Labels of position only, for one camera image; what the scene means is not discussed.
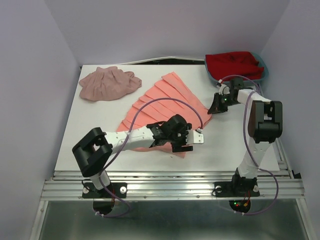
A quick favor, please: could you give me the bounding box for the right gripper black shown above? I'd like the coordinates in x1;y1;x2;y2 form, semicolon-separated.
206;91;239;114

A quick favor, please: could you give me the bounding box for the salmon orange skirt pile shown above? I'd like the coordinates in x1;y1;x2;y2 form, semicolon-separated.
115;71;213;160

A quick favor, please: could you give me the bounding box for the dusty pink pleated skirt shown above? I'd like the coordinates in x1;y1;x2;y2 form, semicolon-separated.
79;66;142;102

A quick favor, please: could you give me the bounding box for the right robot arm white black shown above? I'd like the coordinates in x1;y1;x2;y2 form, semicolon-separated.
207;75;283;198

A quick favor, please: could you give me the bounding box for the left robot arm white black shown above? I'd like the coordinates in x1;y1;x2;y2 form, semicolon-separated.
72;114;193;197

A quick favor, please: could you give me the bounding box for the red garment in basket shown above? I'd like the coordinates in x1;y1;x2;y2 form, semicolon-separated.
205;51;265;80

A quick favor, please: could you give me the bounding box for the blue grey plastic basket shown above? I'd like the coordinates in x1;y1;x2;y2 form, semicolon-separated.
204;52;269;86

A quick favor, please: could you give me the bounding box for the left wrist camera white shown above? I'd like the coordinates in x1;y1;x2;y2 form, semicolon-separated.
186;129;205;145

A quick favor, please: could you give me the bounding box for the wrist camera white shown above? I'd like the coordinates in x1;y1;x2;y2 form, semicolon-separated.
186;129;205;145
218;83;230;96

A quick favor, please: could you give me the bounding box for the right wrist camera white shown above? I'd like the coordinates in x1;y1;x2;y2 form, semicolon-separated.
218;83;230;96

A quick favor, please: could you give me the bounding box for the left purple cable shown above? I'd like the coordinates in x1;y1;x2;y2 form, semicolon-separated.
94;97;204;218

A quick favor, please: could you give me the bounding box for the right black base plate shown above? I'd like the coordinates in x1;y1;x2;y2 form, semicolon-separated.
211;181;260;198

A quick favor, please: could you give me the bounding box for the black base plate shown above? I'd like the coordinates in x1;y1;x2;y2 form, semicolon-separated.
82;182;128;199
211;181;260;198

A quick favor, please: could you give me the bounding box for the aluminium rail frame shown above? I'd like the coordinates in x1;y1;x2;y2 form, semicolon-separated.
29;92;311;240

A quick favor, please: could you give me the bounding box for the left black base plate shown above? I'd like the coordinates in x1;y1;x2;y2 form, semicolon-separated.
82;182;128;199

